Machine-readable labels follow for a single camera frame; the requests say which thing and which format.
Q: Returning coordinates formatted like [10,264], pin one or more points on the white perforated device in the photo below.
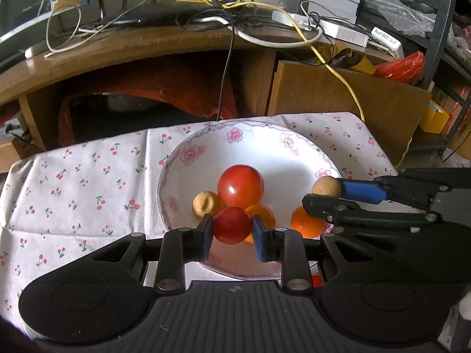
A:
[386,40]

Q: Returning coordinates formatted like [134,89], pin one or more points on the tan longan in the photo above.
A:
[204,203]

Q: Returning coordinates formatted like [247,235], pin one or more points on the white floral bowl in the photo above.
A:
[279,154]

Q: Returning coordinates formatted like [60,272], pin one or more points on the brown kiwi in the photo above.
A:
[326,186]

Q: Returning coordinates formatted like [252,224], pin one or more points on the wooden desk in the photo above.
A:
[154,44]

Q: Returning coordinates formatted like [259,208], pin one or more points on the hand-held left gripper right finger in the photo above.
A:
[259,241]

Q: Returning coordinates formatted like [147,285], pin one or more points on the small red tomato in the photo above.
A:
[232,225]

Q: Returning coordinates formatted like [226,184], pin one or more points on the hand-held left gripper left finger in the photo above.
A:
[204,237]

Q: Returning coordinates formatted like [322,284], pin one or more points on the large red bag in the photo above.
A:
[176,88]

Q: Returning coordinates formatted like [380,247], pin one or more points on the grey metal pot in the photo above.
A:
[128,102]

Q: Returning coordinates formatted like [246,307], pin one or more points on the white power strip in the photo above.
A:
[342,31]

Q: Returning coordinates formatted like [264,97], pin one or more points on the brown cardboard box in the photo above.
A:
[368,110]

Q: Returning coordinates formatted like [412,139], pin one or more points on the dark metal rack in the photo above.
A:
[441,44]

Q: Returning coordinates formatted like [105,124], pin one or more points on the black flat screen monitor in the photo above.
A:
[22,3]

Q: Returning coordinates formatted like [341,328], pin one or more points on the orange tangerine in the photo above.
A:
[265,215]
[305,225]

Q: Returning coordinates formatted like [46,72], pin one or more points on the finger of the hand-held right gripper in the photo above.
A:
[323,207]
[362,191]

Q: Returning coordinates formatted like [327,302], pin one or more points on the clear bubble wrap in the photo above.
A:
[408,14]

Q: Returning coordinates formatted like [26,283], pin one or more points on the black power adapter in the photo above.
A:
[294,5]

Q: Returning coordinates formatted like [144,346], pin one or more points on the white remote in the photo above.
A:
[35,49]

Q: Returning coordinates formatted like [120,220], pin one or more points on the cherry print tablecloth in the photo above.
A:
[92,191]

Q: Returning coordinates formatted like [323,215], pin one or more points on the yellow box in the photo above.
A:
[434,117]

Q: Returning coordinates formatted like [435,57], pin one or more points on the large red tomato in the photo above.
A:
[241,187]

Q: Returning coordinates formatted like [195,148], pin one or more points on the red plastic bag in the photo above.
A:
[401,66]

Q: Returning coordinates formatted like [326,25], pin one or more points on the black router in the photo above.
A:
[165,16]

